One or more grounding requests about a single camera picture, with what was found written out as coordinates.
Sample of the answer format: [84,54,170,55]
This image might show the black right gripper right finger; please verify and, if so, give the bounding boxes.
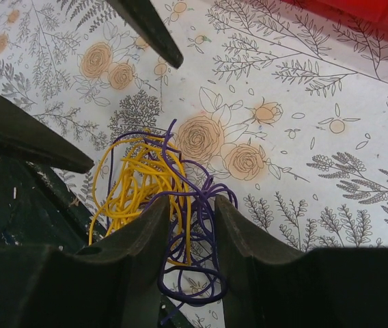
[214,195,388,327]

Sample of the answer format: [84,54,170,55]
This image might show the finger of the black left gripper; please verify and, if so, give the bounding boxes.
[107,0,184,69]
[0,96,94,174]

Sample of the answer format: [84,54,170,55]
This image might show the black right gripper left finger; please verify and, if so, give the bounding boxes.
[0,196,169,327]

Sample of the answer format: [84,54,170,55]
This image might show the purple thin cable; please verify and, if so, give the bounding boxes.
[103,118,239,325]

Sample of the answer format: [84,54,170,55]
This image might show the yellow cable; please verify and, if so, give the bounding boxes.
[87,128,193,267]

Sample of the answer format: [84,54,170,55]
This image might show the red bin right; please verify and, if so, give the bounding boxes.
[285,1,388,43]

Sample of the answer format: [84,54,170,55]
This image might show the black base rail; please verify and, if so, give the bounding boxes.
[0,156,189,327]

